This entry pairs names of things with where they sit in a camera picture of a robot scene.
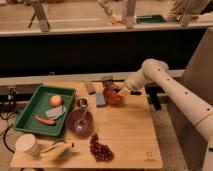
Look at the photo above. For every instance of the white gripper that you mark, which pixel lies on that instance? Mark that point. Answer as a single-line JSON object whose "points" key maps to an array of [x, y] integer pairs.
{"points": [[127, 88]]}

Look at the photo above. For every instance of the black brush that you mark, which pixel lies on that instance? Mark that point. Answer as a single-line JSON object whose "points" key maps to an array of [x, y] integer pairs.
{"points": [[109, 82]]}

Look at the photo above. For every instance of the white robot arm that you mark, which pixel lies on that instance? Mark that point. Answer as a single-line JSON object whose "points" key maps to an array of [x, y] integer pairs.
{"points": [[196, 110]]}

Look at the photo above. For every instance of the red bowl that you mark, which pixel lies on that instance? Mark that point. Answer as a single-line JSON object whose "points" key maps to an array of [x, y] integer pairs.
{"points": [[111, 96]]}

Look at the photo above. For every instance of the purple bowl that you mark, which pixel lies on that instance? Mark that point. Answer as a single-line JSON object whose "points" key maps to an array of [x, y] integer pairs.
{"points": [[72, 121]]}

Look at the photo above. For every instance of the blue sponge block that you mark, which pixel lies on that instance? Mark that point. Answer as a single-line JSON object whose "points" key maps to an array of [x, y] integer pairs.
{"points": [[100, 99]]}

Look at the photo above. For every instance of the grey rectangular block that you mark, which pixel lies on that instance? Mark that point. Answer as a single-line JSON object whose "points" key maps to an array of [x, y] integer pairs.
{"points": [[90, 88]]}

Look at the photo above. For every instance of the small metal cup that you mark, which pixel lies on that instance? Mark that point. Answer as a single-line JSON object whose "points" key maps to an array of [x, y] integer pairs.
{"points": [[82, 103]]}

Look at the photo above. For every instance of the metal spoon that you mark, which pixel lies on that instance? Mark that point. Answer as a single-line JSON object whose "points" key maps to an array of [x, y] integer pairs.
{"points": [[81, 121]]}

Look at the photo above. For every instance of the bunch of dark grapes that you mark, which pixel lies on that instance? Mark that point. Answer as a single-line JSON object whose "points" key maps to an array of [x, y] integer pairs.
{"points": [[101, 153]]}

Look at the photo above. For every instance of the red apple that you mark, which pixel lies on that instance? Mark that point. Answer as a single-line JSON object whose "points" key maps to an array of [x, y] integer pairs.
{"points": [[56, 100]]}

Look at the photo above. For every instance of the green mat in background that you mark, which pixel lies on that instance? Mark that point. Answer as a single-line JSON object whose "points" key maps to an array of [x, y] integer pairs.
{"points": [[150, 19]]}

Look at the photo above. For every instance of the red sausage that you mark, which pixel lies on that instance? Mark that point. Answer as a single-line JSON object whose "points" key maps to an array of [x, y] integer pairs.
{"points": [[45, 120]]}

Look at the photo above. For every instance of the green plastic tray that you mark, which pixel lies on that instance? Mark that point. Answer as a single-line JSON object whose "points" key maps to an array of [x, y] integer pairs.
{"points": [[39, 104]]}

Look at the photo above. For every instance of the yellow banana toy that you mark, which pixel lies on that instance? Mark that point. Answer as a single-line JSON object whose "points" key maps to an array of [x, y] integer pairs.
{"points": [[56, 150]]}

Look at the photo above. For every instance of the white paper cup stack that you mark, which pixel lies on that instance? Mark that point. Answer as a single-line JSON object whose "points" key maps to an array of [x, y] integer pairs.
{"points": [[28, 144]]}

